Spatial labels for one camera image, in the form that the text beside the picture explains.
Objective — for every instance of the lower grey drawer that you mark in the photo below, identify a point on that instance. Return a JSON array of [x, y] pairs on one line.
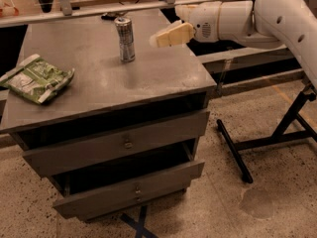
[[111, 198]]

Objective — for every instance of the grey drawer cabinet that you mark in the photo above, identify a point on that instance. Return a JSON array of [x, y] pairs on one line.
[[107, 95]]

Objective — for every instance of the silver redbull can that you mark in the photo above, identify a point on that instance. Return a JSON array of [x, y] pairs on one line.
[[124, 29]]

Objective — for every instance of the black metal stand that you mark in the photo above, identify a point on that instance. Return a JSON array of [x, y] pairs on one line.
[[278, 136]]

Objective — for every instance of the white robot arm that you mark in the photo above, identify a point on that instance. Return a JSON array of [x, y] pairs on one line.
[[261, 24]]

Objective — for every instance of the green chip bag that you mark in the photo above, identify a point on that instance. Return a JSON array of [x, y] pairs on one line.
[[36, 80]]

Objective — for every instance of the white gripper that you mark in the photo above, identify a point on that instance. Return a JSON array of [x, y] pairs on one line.
[[204, 20]]

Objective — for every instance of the upper grey drawer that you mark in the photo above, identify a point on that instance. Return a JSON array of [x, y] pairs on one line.
[[99, 148]]

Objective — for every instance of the orange white object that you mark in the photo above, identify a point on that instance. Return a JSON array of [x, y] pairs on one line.
[[7, 11]]

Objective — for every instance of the grey drawer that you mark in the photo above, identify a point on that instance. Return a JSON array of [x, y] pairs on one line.
[[99, 148], [111, 198]]

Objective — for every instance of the small black object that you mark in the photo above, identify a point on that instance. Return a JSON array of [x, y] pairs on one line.
[[111, 15]]

